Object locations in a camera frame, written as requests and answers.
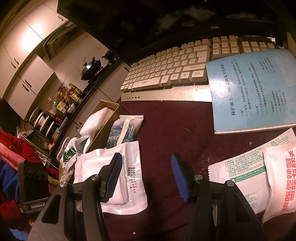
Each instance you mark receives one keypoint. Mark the blue floral wipes packet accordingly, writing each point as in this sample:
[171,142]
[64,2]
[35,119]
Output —
[124,130]

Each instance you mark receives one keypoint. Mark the white green-print sachet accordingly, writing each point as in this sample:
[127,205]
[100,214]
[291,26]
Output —
[249,173]

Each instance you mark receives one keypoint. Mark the oil bottles on counter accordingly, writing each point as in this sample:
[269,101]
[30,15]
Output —
[66,101]

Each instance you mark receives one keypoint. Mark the white foam sheet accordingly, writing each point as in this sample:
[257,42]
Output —
[94,122]

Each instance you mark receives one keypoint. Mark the beige computer keyboard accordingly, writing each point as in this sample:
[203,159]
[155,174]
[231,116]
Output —
[179,73]

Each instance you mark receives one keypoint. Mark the blue paper booklet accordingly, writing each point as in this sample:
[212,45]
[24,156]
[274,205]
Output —
[253,92]

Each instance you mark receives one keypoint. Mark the white plastic mailer bag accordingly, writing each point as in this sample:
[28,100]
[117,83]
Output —
[129,196]

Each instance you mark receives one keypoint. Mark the cardboard box tray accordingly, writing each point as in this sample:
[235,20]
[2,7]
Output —
[98,138]

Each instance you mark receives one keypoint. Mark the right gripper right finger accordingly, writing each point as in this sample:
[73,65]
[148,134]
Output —
[184,177]

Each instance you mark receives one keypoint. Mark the range hood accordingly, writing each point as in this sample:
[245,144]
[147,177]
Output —
[62,36]

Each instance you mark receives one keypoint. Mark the green white snack packet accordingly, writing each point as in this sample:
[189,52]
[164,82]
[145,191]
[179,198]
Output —
[76,146]

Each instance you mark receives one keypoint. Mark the white red-print packet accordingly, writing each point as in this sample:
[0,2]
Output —
[280,166]

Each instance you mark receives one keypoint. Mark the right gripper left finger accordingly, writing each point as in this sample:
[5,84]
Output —
[108,177]

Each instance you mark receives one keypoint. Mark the black wok on stove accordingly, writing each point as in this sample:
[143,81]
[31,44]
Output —
[90,69]

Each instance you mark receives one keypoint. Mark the black TCL monitor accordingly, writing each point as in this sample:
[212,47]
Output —
[136,29]

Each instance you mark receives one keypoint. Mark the dish rack with plates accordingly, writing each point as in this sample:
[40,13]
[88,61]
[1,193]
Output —
[44,124]

